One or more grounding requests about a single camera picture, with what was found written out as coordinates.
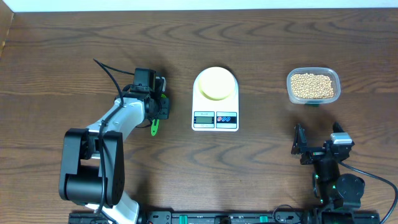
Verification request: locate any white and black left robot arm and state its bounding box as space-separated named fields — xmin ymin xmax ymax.
xmin=58 ymin=68 xmax=169 ymax=223

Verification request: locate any white digital kitchen scale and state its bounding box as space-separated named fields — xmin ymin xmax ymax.
xmin=192 ymin=73 xmax=239 ymax=132

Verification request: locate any clear container of soybeans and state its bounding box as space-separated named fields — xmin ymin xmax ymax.
xmin=287 ymin=67 xmax=341 ymax=105

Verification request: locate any green plastic measuring scoop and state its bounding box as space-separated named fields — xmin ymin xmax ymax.
xmin=150 ymin=93 xmax=166 ymax=136

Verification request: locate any yellow plastic bowl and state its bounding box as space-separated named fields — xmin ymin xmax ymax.
xmin=198 ymin=67 xmax=236 ymax=101

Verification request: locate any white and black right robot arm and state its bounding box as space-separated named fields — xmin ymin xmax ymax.
xmin=291 ymin=123 xmax=365 ymax=224

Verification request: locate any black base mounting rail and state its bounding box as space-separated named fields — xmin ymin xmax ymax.
xmin=68 ymin=210 xmax=382 ymax=224

